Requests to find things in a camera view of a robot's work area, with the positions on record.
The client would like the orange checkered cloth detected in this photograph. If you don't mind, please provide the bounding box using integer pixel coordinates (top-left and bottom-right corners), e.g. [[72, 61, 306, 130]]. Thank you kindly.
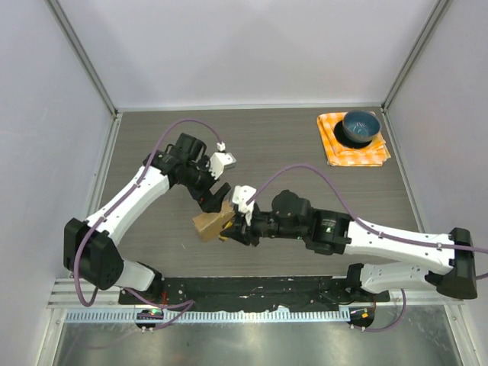
[[316, 111, 391, 167]]

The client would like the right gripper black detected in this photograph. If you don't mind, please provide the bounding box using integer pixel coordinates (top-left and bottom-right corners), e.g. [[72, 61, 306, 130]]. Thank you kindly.
[[221, 204, 306, 247]]

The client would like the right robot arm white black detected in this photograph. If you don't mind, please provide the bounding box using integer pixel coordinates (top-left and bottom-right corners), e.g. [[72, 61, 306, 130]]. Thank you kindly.
[[220, 187, 477, 301]]

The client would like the yellow utility knife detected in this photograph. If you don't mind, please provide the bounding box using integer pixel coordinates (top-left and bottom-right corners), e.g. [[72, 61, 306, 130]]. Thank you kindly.
[[218, 221, 233, 242]]

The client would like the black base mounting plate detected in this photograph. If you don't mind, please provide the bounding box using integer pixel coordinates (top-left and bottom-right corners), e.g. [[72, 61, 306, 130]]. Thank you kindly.
[[117, 274, 390, 306]]

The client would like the brown cardboard express box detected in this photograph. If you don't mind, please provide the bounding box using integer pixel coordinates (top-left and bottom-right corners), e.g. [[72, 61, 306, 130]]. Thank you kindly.
[[192, 201, 234, 242]]

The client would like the blue ceramic bowl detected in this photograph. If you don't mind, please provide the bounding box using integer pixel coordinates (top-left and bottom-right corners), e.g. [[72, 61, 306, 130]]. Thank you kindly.
[[342, 111, 381, 143]]

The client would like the white slotted cable duct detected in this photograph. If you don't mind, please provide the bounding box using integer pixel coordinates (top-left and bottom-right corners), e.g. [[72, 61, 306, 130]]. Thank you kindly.
[[64, 307, 350, 324]]

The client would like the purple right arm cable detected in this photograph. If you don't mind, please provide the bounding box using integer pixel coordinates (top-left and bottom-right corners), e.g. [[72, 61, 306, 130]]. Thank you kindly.
[[246, 163, 488, 332]]

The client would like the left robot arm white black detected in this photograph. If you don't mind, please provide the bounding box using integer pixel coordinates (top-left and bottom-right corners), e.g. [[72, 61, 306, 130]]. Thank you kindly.
[[63, 133, 236, 304]]

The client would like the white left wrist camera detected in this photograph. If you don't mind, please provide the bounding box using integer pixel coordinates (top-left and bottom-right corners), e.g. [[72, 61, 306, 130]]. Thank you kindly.
[[208, 142, 236, 180]]

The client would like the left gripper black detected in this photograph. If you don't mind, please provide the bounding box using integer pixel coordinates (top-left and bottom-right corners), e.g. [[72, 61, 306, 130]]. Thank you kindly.
[[181, 156, 230, 212]]

